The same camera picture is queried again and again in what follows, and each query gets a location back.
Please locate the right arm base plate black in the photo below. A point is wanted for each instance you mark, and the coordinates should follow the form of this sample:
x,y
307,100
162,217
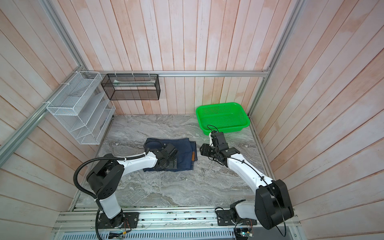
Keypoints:
x,y
229,218

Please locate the left aluminium wall rail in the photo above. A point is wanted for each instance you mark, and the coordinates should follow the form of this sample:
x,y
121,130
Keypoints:
x,y
20,135

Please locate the right aluminium corner post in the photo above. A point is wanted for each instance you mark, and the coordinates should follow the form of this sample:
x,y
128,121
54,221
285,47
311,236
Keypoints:
x,y
291,23

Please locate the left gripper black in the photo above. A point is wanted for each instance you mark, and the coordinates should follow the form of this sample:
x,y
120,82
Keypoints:
x,y
173,164

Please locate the black mesh wall basket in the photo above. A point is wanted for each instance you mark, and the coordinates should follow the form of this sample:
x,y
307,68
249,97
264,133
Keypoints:
x,y
131,87

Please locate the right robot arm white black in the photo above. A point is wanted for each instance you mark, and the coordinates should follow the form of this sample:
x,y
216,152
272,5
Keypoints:
x,y
272,205

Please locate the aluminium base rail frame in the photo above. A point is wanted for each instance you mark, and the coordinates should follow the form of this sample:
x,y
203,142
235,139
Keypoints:
x,y
181,223

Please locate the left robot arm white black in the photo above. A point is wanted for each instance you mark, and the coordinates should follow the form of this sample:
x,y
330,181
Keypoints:
x,y
104,178

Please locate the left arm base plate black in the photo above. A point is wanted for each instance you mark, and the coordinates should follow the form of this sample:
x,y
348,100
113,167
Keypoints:
x,y
130,220

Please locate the green circuit board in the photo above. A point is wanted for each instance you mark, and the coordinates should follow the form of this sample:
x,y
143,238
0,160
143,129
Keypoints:
x,y
240,234

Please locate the green plastic basket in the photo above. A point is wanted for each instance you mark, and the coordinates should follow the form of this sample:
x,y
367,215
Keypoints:
x,y
224,117

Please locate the left aluminium corner post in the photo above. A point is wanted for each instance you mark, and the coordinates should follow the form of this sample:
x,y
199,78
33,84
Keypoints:
x,y
54,17

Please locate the white mesh tiered shelf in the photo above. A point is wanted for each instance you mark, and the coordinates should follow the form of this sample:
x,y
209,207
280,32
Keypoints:
x,y
82,109

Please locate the horizontal aluminium wall rail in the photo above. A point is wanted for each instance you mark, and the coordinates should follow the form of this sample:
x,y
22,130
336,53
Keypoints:
x,y
166,74

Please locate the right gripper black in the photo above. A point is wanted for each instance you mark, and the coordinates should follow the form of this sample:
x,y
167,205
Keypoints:
x,y
205,150

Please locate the dark blue denim trousers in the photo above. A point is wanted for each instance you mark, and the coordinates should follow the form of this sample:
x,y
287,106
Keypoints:
x,y
182,161

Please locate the aluminium corner post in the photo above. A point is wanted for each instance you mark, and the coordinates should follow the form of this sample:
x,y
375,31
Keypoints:
x,y
54,17
291,23

